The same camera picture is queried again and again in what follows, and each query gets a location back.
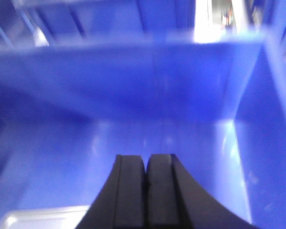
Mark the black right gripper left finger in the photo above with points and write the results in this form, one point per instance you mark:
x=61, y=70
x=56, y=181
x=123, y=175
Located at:
x=120, y=202

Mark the silver metal tray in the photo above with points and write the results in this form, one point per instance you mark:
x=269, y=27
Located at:
x=46, y=218

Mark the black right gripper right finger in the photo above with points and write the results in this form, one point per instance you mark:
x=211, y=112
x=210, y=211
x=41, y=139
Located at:
x=175, y=200

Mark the blue target box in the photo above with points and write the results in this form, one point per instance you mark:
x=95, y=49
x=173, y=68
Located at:
x=67, y=109

